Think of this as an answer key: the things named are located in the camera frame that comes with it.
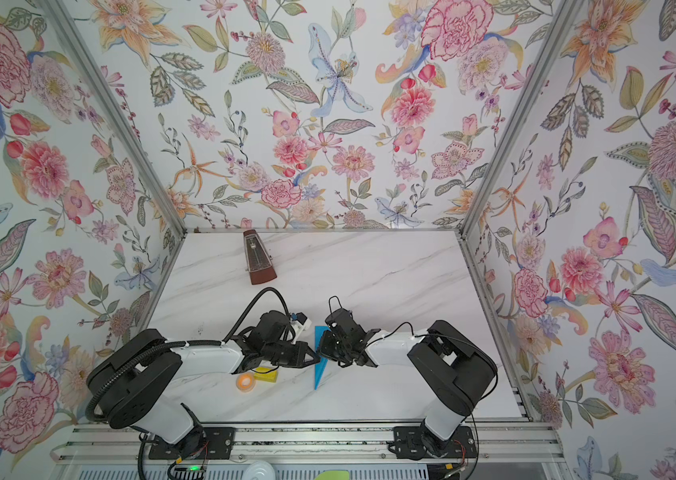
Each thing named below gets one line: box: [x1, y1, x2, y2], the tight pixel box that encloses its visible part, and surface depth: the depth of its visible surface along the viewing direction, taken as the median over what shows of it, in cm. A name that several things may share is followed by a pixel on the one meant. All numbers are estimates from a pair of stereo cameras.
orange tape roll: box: [236, 371, 256, 393], surface depth 85 cm
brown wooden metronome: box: [243, 229, 277, 285], surface depth 102 cm
